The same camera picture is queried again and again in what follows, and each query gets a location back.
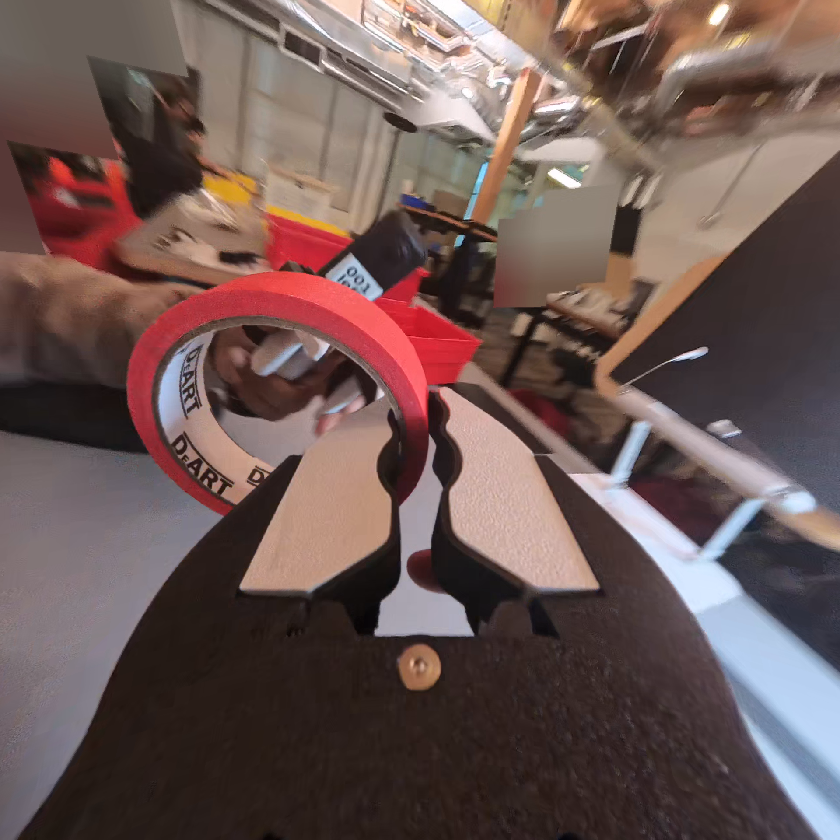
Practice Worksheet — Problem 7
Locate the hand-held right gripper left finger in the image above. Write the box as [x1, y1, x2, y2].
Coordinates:
[238, 397, 403, 636]

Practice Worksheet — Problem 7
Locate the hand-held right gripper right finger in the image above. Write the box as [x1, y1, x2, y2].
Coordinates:
[430, 386, 601, 636]

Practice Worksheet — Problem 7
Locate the red tape roll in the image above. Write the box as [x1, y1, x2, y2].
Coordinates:
[126, 272, 431, 516]

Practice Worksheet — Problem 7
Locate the person's left hand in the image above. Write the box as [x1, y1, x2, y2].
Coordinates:
[210, 327, 378, 435]

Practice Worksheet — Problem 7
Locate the standing desk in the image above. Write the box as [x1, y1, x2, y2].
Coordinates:
[400, 197, 500, 316]

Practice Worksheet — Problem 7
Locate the yellow plastic bin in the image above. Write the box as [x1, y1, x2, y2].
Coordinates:
[203, 174, 350, 238]

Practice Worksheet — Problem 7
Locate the clear plastic box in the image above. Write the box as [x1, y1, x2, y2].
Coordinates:
[266, 167, 337, 212]

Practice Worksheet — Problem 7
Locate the black floor lamp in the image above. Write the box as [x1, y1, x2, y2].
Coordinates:
[384, 112, 421, 217]

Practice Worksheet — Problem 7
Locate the wooden desk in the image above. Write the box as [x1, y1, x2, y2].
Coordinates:
[545, 282, 657, 388]

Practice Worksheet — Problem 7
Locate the black square sheet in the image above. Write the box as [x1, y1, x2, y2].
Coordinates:
[610, 205, 643, 256]

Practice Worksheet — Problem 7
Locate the red plastic basket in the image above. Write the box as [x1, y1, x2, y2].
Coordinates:
[26, 151, 139, 263]

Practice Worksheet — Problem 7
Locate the silver spiral air duct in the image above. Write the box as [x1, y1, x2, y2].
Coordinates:
[367, 39, 526, 142]

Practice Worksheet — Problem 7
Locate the wooden support post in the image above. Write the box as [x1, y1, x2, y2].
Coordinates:
[472, 69, 542, 224]

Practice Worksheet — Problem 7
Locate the thin white-tipped wire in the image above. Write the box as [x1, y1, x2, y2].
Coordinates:
[617, 346, 710, 395]

